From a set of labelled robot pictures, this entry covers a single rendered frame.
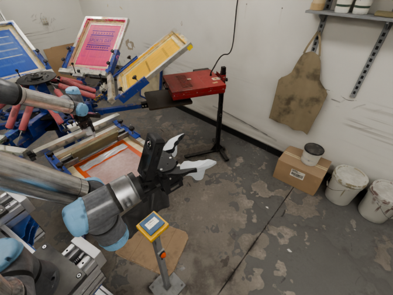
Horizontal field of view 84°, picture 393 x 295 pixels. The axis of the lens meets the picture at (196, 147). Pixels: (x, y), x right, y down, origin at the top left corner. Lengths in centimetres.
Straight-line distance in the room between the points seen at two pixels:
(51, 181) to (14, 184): 7
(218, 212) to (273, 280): 78
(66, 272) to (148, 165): 54
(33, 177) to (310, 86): 245
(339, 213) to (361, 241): 31
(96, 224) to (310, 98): 243
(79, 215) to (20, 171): 15
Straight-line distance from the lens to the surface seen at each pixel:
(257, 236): 238
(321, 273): 243
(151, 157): 49
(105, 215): 53
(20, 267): 77
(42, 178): 60
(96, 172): 165
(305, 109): 271
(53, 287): 91
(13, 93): 118
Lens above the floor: 204
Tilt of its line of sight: 40 degrees down
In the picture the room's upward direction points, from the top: straight up
